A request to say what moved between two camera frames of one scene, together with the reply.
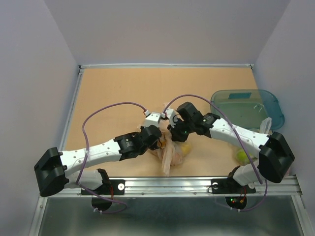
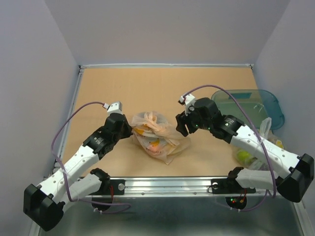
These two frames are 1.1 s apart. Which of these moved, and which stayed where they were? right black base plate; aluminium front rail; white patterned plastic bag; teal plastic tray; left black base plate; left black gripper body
Moved: white patterned plastic bag; left black gripper body
Stayed: right black base plate; teal plastic tray; left black base plate; aluminium front rail
